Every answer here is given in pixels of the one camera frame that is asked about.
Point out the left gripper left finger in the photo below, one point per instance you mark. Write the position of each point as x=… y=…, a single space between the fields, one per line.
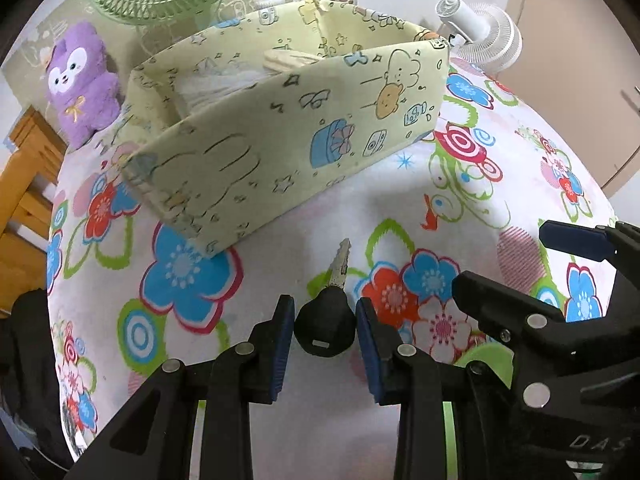
x=151 y=436

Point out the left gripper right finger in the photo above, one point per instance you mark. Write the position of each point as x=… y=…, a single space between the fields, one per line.
x=401 y=374

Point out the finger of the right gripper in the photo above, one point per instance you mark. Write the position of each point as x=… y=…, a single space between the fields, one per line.
x=618 y=245
x=520 y=309

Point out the black head key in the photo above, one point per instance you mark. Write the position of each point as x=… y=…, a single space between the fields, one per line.
x=325 y=326

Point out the round cream compact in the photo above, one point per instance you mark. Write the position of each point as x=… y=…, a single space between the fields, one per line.
x=283 y=61

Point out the clear box of floss picks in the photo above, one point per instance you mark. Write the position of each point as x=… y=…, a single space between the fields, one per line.
x=209 y=84

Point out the black clothing on chair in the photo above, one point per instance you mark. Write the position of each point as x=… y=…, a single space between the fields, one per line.
x=32 y=441

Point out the floral tablecloth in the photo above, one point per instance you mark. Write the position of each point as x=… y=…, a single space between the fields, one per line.
x=126 y=294

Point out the white small fan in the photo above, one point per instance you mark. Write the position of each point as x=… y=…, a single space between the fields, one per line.
x=481 y=33

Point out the yellow patterned storage box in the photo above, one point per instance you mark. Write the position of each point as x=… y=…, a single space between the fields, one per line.
x=221 y=173

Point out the wooden chair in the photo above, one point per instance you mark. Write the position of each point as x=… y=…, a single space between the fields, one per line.
x=39 y=153

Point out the purple plush toy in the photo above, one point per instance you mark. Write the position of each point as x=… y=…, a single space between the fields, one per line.
x=84 y=93

